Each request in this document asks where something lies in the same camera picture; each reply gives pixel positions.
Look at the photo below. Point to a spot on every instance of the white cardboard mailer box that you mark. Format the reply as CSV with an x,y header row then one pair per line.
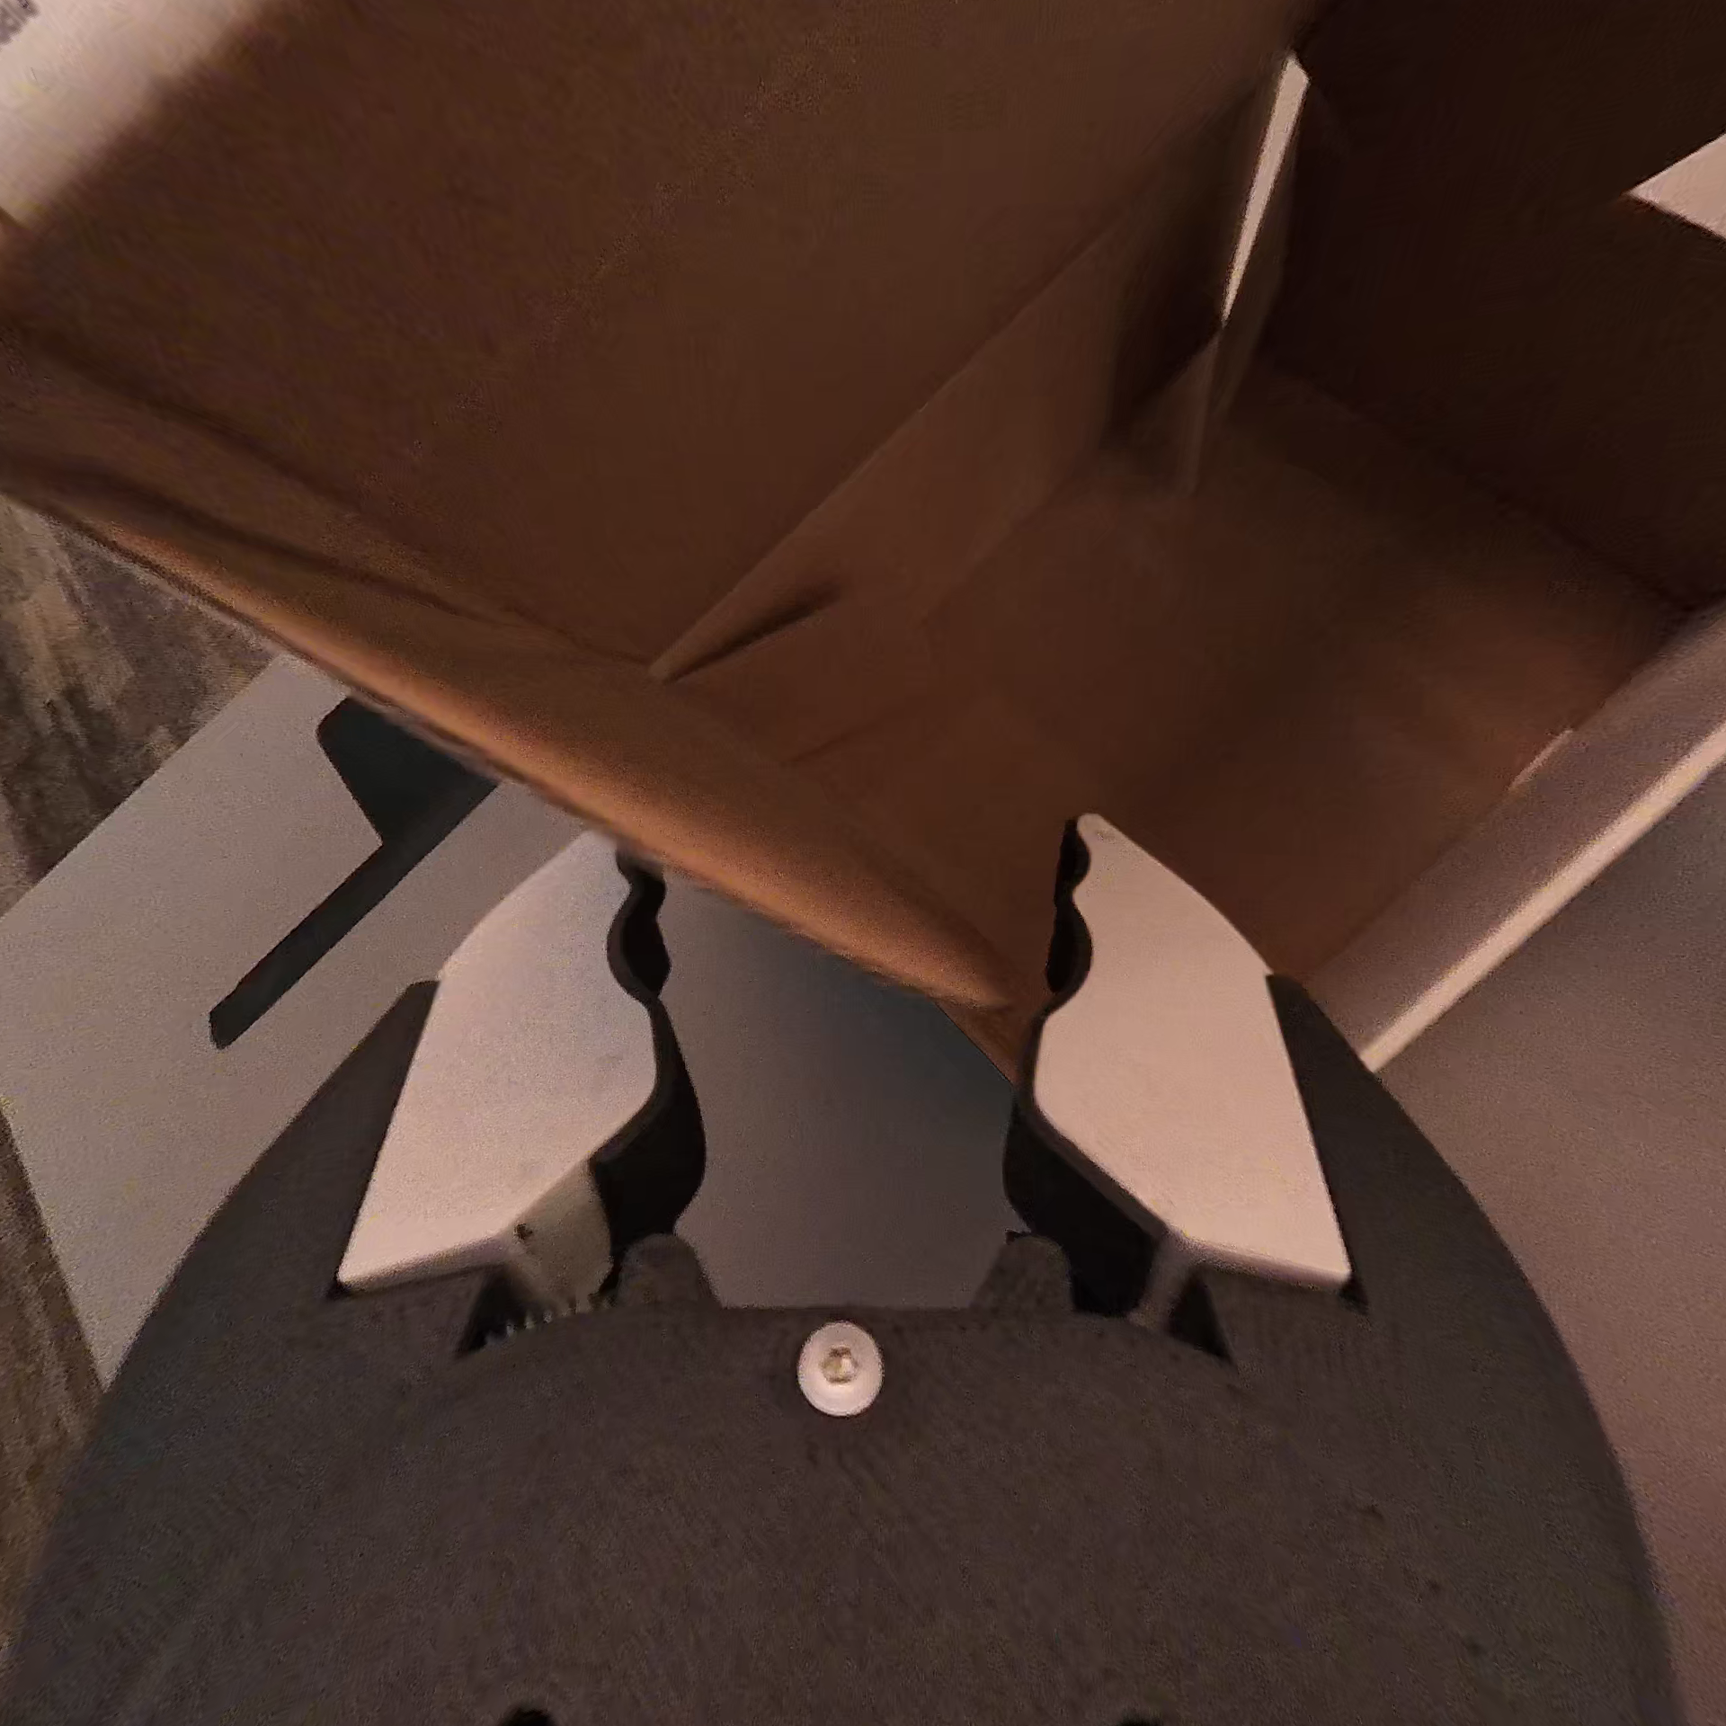
x,y
606,338

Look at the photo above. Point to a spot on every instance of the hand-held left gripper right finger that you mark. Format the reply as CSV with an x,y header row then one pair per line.
x,y
1173,1080

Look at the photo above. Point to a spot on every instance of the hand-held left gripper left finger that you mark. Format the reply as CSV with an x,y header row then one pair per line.
x,y
513,1080

